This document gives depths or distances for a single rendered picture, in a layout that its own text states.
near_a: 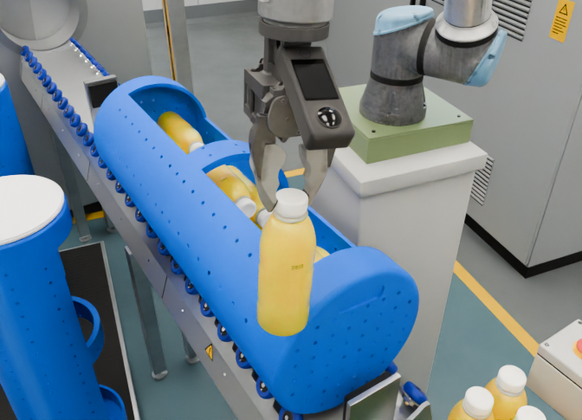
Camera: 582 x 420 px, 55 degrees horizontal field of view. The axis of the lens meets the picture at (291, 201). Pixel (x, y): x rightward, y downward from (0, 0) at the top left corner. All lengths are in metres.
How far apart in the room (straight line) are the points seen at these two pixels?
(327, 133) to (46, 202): 0.98
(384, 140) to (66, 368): 0.98
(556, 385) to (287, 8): 0.71
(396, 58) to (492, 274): 1.75
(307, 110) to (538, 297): 2.31
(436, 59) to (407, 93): 0.11
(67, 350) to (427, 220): 0.94
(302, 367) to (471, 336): 1.68
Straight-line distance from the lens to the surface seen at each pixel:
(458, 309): 2.58
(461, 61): 1.16
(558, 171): 2.49
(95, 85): 1.88
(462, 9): 1.11
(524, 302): 2.71
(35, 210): 1.39
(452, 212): 1.38
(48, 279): 1.41
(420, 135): 1.27
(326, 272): 0.82
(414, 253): 1.40
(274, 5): 0.56
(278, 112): 0.58
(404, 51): 1.20
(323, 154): 0.63
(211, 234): 0.96
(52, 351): 1.54
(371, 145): 1.21
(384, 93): 1.25
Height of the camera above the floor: 1.78
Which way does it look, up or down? 35 degrees down
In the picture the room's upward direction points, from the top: straight up
